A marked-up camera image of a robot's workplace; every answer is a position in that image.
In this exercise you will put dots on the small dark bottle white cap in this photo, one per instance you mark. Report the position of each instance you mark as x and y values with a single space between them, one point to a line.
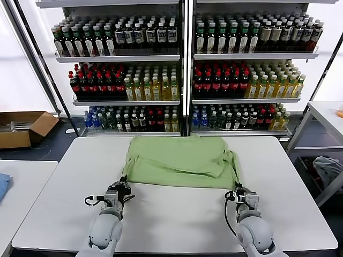
128 125
237 123
119 125
229 123

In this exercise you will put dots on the brown cardboard box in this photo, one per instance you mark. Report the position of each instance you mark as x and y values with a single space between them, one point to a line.
16 139

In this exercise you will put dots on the dark bottle beige label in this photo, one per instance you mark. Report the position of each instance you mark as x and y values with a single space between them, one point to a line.
275 35
264 36

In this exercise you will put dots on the small blue drink bottle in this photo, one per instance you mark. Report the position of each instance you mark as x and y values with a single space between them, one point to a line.
204 121
196 121
88 122
96 123

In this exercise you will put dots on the grey metal rods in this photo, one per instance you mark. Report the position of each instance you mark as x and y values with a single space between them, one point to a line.
21 125

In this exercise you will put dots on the grey metal shelf unit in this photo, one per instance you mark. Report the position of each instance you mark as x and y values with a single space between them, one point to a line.
118 59
254 56

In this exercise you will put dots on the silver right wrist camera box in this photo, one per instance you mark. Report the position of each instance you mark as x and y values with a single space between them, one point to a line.
252 199

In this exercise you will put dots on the clear green water bottle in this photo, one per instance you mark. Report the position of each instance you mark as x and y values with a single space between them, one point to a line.
221 121
213 121

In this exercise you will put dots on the grey metal frame table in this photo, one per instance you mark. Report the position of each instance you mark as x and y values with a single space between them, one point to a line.
302 125

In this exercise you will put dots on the dark bottle pale label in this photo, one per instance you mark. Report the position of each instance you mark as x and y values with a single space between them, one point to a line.
143 123
253 120
245 120
135 123

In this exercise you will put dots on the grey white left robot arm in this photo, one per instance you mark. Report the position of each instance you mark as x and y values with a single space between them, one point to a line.
104 230

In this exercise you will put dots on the black storage crate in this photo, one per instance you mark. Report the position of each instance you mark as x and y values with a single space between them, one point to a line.
301 167

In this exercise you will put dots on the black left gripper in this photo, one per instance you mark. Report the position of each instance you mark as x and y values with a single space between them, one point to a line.
124 193

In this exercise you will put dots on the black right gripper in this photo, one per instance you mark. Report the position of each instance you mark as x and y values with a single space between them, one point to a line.
238 194

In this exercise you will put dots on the blue folded cloth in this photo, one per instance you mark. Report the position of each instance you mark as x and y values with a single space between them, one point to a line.
4 187

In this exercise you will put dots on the dark bottle blue white label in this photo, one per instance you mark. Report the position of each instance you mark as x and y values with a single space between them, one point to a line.
119 37
162 36
297 34
307 35
286 34
316 36
172 36
151 36
129 37
139 37

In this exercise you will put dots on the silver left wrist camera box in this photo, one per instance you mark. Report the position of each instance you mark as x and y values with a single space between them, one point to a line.
111 197

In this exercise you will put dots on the yellow juice bottle white cap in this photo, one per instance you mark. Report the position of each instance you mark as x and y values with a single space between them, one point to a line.
252 89
148 92
298 88
290 89
156 92
280 89
261 89
271 89
166 92
130 92
175 92
138 92

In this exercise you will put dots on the black slanted pole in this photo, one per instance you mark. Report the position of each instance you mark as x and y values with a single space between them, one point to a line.
65 107
320 80

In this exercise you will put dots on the small cola bottle red cap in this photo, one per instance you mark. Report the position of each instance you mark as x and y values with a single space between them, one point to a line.
269 121
152 123
261 121
160 123

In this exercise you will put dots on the small yellow juice bottle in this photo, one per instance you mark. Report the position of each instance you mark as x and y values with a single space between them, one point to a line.
175 124
276 123
284 122
167 124

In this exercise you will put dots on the white paper scrap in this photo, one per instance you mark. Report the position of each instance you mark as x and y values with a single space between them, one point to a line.
71 131

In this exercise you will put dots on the grey blue cloth pile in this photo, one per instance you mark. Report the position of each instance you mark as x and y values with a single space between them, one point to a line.
328 168

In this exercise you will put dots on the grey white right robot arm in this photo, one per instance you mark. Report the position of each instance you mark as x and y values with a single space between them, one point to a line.
254 233

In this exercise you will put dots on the red cloth item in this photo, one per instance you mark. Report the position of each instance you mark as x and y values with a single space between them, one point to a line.
318 178

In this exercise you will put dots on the green polo shirt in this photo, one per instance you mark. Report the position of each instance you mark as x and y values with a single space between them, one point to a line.
174 166

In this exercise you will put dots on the grey slanted frame beam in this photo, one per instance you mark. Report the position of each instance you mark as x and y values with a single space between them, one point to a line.
36 61

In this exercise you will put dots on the dark tea bottle orange collar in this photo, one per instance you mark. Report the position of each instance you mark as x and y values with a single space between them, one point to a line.
59 46

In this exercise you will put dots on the small orange object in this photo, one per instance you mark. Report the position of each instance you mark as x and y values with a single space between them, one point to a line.
340 113

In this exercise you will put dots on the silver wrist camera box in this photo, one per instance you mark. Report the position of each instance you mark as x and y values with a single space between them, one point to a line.
252 199
111 197

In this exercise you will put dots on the dark tea bottle green collar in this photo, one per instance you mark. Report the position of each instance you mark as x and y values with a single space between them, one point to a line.
222 42
79 46
254 41
210 42
232 42
200 42
89 46
69 46
100 46
244 42
110 45

